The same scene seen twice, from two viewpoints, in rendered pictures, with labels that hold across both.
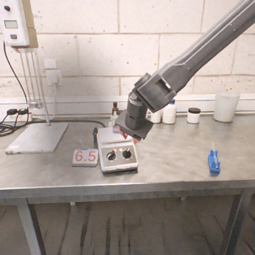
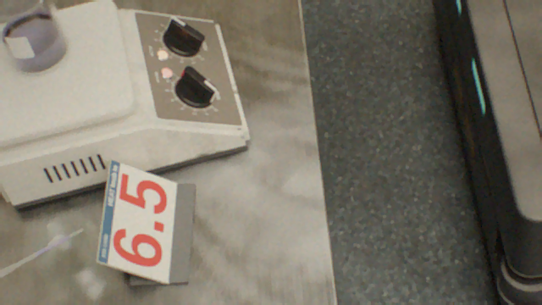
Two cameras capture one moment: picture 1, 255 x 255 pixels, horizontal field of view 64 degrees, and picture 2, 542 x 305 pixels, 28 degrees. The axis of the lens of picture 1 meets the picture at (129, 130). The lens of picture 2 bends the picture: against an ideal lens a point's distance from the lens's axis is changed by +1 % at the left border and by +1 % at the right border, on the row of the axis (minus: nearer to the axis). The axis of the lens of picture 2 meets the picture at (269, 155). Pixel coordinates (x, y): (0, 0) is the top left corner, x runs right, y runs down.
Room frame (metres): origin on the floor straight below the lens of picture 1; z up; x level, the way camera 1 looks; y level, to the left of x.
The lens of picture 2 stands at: (0.48, 0.60, 1.45)
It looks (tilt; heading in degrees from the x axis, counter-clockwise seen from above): 54 degrees down; 279
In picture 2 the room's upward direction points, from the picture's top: 12 degrees counter-clockwise
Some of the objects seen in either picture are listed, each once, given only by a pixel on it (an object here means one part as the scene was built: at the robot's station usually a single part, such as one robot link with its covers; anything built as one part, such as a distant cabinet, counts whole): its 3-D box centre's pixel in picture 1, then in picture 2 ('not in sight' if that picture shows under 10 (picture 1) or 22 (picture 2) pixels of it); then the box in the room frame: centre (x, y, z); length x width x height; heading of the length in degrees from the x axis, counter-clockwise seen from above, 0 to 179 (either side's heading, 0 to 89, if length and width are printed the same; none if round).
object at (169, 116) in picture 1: (169, 110); not in sight; (1.06, -0.22, 0.81); 0.07 x 0.07 x 0.13
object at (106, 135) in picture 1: (114, 134); (51, 70); (0.72, 0.06, 0.83); 0.12 x 0.12 x 0.01; 12
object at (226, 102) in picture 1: (225, 106); not in sight; (1.12, -0.55, 0.82); 0.18 x 0.13 x 0.15; 151
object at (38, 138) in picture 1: (41, 135); not in sight; (0.87, 0.42, 0.76); 0.30 x 0.20 x 0.01; 4
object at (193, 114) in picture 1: (193, 115); not in sight; (1.07, -0.35, 0.79); 0.07 x 0.07 x 0.07
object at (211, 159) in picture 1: (214, 159); not in sight; (0.64, -0.31, 0.77); 0.10 x 0.03 x 0.04; 164
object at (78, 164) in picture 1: (85, 157); (148, 221); (0.65, 0.17, 0.77); 0.09 x 0.06 x 0.04; 88
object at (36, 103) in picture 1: (31, 79); not in sight; (0.88, 0.42, 1.02); 0.07 x 0.07 x 0.25
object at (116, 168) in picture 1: (115, 147); (97, 97); (0.70, 0.06, 0.79); 0.22 x 0.13 x 0.08; 12
